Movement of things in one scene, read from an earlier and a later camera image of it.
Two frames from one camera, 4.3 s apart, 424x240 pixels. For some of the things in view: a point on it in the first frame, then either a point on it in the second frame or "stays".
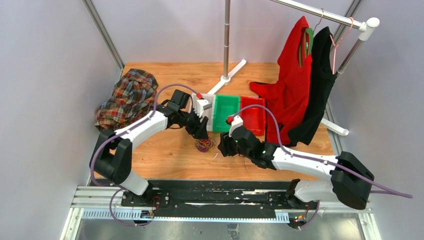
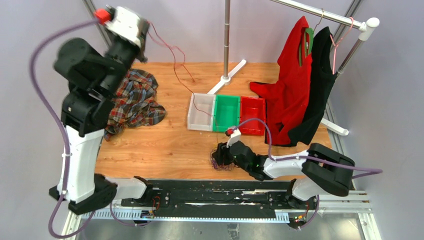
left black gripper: x=199 y=130 to x=140 y=56
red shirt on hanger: x=288 y=94 stays
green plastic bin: x=225 y=107 stays
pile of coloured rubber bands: x=205 y=145 to x=226 y=167
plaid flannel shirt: x=133 y=97 stays
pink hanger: x=335 y=45 stays
